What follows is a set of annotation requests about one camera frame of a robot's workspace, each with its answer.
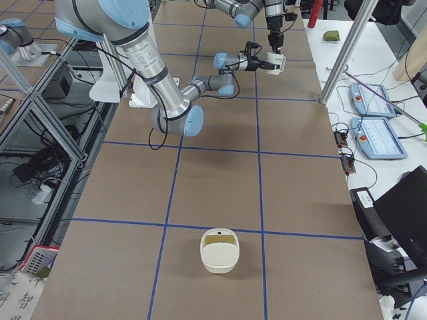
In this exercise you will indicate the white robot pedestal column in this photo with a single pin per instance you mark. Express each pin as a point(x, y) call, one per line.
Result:
point(146, 93)

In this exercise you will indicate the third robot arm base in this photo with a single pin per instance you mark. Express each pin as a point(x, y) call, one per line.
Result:
point(17, 42)

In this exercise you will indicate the aluminium frame post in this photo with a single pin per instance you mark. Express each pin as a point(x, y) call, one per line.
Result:
point(357, 28)

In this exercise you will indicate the black orange USB hub far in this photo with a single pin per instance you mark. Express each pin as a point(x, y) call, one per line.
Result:
point(341, 138)

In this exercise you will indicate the teach pendant far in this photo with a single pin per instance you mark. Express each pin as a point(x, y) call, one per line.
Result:
point(367, 102)

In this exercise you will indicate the white plastic basket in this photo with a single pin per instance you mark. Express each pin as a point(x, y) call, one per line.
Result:
point(38, 258)

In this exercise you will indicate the cream basket with handle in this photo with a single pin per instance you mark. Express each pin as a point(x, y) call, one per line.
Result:
point(219, 250)

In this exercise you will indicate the black orange USB hub near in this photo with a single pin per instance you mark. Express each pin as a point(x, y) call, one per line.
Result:
point(347, 162)

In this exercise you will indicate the teach pendant near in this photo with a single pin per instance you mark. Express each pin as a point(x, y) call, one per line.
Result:
point(377, 139)

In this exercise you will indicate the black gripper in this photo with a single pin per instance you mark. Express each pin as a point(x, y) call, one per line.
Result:
point(256, 63)
point(274, 22)

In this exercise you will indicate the white ribbed HOME mug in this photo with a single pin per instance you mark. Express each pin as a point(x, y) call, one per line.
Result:
point(278, 61)

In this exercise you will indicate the green bean bag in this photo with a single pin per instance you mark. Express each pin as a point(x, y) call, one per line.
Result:
point(331, 36)

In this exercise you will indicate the red cylinder bottle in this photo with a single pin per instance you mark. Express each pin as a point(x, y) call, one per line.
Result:
point(317, 6)

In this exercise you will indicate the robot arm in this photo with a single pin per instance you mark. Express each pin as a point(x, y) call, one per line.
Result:
point(244, 13)
point(187, 119)

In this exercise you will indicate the black label printer box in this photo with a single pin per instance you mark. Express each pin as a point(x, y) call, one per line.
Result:
point(370, 222)

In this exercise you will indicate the teach pendant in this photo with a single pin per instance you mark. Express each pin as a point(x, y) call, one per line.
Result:
point(367, 102)
point(377, 139)

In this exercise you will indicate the reacher grabber stick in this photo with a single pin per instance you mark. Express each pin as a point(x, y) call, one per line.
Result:
point(399, 110)

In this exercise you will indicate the black orange usb hub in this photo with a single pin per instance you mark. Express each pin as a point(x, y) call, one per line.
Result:
point(341, 138)
point(347, 162)

